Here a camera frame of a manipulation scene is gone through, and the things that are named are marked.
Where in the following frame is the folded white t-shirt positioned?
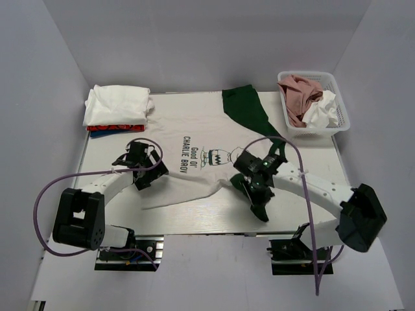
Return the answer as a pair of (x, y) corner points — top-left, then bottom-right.
(83, 85), (155, 126)

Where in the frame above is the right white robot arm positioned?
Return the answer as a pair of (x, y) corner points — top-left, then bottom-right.
(233, 151), (387, 259)

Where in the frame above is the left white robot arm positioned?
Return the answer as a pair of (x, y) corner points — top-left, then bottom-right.
(53, 141), (169, 259)

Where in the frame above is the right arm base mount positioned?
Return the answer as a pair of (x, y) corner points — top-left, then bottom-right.
(267, 239), (314, 276)

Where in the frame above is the folded blue t-shirt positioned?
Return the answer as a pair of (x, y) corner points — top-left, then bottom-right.
(89, 130), (141, 138)

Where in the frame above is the white plastic laundry basket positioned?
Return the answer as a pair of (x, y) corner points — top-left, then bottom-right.
(278, 71), (350, 137)

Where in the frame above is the white green Charlie Brown t-shirt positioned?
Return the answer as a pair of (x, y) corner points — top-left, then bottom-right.
(139, 85), (285, 210)

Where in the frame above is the pink t-shirt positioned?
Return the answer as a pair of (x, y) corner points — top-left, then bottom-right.
(278, 75), (323, 128)

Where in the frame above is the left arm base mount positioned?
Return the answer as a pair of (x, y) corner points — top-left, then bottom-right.
(95, 236), (164, 271)

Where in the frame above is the folded red t-shirt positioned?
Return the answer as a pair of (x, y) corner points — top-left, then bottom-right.
(86, 124), (145, 132)

